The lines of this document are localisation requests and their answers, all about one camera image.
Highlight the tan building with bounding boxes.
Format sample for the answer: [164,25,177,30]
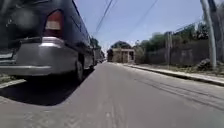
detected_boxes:
[106,47,136,64]

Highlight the grey asphalt road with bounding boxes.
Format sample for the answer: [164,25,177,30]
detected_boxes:
[0,61,224,128]

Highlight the concrete sidewalk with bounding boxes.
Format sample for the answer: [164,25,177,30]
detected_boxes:
[114,62,224,88]

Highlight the dark van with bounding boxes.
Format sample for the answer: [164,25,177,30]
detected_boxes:
[0,0,98,84]

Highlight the grey utility pole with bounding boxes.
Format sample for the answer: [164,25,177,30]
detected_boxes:
[199,0,218,70]

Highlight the pale concrete kerb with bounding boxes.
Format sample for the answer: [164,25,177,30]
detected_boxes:
[0,78,28,90]

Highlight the grass verge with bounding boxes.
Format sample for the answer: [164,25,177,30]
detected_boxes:
[0,73,18,85]

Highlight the overhead wires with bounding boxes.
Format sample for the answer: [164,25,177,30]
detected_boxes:
[93,0,160,38]

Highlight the grey boundary wall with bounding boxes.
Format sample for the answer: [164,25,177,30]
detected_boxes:
[145,31,224,67]

